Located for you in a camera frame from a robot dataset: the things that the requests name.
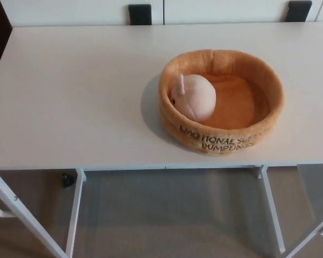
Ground pale pink dumpling plush toy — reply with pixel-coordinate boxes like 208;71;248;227
170;73;217;123

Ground orange round plush basket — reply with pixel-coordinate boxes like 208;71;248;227
159;48;286;157

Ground small black floor object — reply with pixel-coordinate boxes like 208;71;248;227
61;173;76;188

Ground black rectangular panel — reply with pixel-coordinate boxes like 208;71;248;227
288;0;313;23
128;4;153;26

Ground white cabinet front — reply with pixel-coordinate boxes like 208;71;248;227
9;0;323;27

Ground white table leg frame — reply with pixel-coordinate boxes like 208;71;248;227
0;168;87;258
254;163;323;258

